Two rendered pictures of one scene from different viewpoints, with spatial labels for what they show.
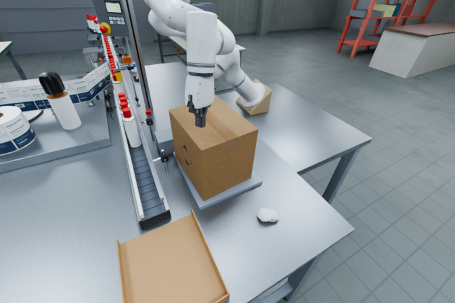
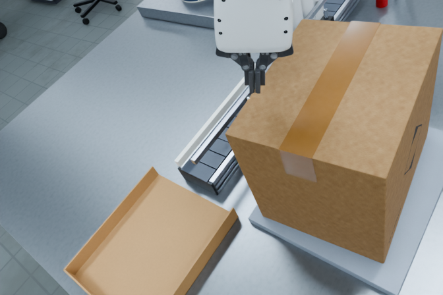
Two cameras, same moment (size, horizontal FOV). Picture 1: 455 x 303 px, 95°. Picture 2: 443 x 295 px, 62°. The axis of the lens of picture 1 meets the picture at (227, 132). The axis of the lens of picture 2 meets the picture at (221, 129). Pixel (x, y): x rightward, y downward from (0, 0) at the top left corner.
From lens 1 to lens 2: 0.56 m
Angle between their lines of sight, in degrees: 62
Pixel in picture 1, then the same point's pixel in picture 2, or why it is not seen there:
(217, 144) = (258, 142)
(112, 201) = (201, 121)
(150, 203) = (207, 156)
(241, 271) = not seen: outside the picture
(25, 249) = (126, 114)
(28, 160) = (196, 19)
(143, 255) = (157, 206)
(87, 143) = not seen: hidden behind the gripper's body
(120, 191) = not seen: hidden behind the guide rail
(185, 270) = (159, 265)
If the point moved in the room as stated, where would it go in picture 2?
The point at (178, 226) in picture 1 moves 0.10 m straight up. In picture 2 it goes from (208, 214) to (192, 190)
